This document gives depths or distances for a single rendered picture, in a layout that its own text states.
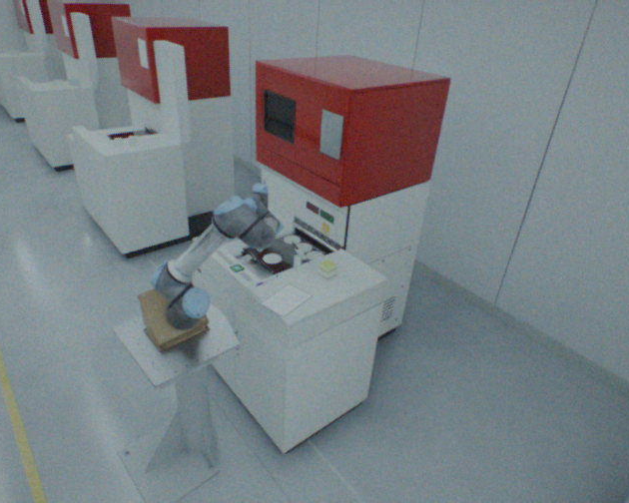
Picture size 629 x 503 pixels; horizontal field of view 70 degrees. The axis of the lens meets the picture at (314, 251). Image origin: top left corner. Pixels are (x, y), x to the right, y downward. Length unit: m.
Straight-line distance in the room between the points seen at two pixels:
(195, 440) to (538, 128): 2.81
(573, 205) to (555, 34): 1.05
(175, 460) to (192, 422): 0.29
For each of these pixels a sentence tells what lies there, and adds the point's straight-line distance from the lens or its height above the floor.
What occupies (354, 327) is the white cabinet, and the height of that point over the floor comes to 0.74.
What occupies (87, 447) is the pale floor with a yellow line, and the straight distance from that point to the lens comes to 2.92.
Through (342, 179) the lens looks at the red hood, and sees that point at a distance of 2.30.
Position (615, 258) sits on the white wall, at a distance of 3.37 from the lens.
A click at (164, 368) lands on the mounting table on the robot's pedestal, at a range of 2.03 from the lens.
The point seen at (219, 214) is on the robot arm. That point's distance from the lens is 1.72.
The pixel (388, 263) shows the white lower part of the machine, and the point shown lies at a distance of 2.91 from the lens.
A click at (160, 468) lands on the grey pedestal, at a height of 0.01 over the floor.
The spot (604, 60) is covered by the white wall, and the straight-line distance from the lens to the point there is 3.22.
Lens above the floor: 2.24
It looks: 31 degrees down
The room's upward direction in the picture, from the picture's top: 4 degrees clockwise
